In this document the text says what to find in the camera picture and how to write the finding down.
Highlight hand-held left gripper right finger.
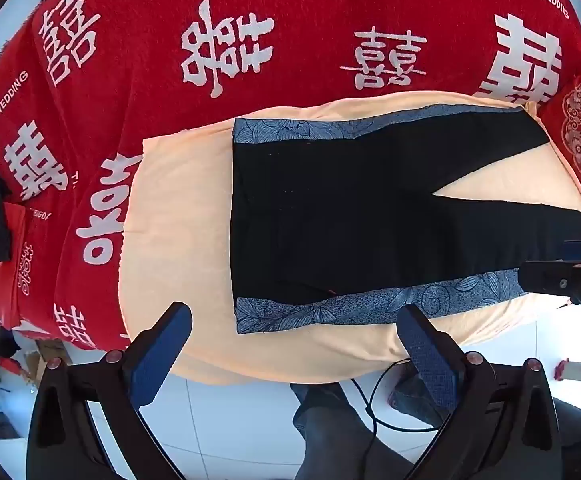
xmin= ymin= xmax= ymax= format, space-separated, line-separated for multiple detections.
xmin=397 ymin=304 xmax=563 ymax=480

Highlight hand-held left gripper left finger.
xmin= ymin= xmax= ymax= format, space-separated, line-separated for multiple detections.
xmin=26 ymin=301 xmax=194 ymax=480

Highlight black pants with blue patterned sides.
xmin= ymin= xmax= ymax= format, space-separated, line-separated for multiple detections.
xmin=230 ymin=102 xmax=581 ymax=335

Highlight cream towel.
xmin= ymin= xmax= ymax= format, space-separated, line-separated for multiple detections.
xmin=119 ymin=91 xmax=581 ymax=387

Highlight cardboard box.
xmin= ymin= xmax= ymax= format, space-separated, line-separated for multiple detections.
xmin=19 ymin=349 xmax=47 ymax=388

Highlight red printed blanket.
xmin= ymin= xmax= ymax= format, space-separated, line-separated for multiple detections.
xmin=0 ymin=0 xmax=581 ymax=356

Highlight black cable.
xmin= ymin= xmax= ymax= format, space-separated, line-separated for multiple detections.
xmin=349 ymin=359 xmax=447 ymax=480

